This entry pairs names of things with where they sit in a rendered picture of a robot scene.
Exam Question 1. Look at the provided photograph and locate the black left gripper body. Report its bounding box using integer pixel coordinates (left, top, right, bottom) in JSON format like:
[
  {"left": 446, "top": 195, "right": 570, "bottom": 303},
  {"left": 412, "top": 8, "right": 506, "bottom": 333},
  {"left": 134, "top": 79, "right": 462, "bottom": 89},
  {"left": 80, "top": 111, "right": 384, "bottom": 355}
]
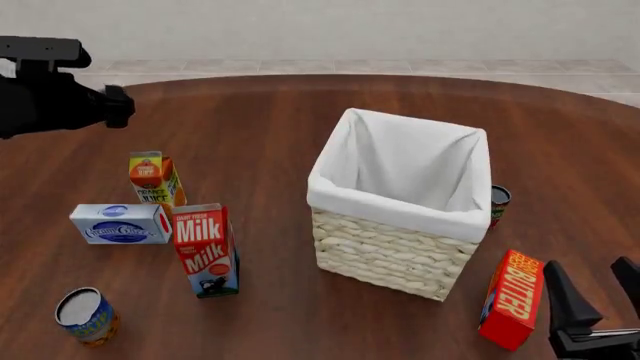
[{"left": 102, "top": 84, "right": 137, "bottom": 129}]

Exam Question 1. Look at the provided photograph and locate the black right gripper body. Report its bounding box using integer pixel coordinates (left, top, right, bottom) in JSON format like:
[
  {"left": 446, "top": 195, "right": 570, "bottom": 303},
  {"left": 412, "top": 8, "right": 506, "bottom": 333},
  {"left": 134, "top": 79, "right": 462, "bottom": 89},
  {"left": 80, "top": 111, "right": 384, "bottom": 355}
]
[{"left": 548, "top": 317, "right": 640, "bottom": 360}]

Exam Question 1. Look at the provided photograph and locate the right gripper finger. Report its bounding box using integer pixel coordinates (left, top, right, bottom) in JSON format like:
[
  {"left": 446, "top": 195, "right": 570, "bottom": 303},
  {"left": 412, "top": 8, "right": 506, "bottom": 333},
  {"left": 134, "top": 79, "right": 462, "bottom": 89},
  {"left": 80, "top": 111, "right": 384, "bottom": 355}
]
[
  {"left": 543, "top": 259, "right": 605, "bottom": 333},
  {"left": 610, "top": 255, "right": 640, "bottom": 302}
]

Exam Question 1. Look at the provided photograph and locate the orange juice carton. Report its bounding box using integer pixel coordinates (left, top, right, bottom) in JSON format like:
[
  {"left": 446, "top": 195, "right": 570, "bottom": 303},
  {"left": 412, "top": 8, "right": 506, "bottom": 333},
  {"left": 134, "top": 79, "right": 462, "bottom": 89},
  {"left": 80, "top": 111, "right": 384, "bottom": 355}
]
[{"left": 128, "top": 150, "right": 188, "bottom": 217}]

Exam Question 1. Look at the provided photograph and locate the wicker basket with white liner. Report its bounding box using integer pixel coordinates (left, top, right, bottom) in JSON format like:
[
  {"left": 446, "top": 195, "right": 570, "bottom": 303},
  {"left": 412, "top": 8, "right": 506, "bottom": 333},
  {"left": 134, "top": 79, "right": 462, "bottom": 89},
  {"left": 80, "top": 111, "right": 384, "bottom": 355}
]
[{"left": 306, "top": 107, "right": 493, "bottom": 303}]

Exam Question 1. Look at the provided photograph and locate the red butter box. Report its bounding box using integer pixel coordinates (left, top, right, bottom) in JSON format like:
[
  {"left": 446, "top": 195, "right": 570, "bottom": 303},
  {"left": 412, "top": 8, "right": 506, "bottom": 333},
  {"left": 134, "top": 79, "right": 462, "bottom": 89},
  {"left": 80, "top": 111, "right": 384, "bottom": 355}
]
[{"left": 477, "top": 248, "right": 546, "bottom": 353}]

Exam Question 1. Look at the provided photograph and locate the flat black plate on stalk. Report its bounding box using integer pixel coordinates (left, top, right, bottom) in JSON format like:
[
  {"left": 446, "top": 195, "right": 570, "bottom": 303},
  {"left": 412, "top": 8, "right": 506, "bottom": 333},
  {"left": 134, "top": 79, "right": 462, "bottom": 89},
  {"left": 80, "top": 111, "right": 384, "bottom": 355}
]
[{"left": 0, "top": 35, "right": 93, "bottom": 75}]

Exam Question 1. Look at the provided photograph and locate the red and green tin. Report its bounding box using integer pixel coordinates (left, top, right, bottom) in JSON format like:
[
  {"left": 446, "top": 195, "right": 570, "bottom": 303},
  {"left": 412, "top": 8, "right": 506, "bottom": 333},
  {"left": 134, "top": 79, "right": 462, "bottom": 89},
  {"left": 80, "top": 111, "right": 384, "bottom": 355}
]
[{"left": 488, "top": 184, "right": 513, "bottom": 231}]

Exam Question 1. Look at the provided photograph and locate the white cream cheese box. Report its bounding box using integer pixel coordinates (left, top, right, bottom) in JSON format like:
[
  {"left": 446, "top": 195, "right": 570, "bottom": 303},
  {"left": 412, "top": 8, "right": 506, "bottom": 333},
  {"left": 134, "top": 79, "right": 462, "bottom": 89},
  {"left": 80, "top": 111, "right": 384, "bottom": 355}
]
[{"left": 68, "top": 203, "right": 174, "bottom": 246}]

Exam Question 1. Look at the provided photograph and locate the red milk carton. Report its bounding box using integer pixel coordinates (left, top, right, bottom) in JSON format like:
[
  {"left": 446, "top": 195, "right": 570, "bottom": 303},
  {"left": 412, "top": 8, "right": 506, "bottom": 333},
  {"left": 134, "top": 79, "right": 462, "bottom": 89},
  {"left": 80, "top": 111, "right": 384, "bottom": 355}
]
[{"left": 171, "top": 202, "right": 241, "bottom": 300}]

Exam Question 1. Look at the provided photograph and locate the blue and yellow soup tin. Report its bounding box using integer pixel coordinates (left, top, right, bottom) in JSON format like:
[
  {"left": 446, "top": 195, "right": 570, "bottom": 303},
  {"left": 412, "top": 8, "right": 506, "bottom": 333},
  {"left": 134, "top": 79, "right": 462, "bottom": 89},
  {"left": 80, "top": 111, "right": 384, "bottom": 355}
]
[{"left": 53, "top": 286, "right": 122, "bottom": 348}]

